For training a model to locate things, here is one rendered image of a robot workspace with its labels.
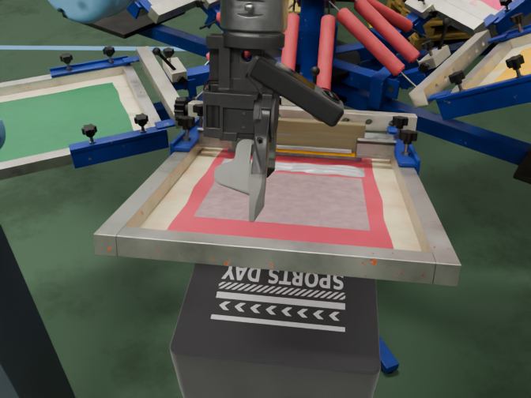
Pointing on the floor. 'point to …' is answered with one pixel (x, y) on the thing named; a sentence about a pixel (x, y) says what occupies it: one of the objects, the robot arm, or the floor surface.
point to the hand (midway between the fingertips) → (265, 199)
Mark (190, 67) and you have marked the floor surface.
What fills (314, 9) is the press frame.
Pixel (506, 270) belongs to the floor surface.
